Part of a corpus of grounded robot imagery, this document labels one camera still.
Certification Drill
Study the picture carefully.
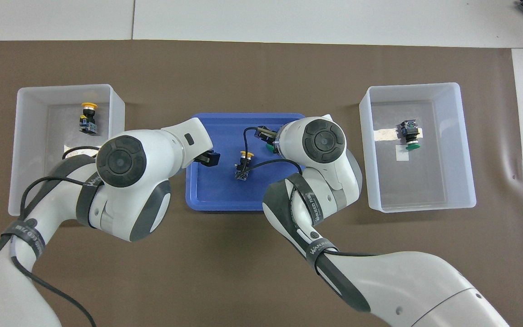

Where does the translucent white plastic box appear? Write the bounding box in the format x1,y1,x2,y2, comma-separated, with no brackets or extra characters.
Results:
8,84,126,217
359,82,477,213

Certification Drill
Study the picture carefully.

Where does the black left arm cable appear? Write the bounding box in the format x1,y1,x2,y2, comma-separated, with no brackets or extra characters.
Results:
10,145,103,327

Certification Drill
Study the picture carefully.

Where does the brown paper table mat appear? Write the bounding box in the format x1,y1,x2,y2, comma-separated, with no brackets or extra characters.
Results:
0,40,523,327

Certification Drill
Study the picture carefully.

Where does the blue plastic tray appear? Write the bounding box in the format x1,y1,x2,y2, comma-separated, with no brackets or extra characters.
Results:
185,113,308,212

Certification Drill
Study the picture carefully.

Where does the yellow push button switch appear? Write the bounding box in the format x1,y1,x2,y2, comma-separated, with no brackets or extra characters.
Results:
79,103,99,135
235,151,255,182

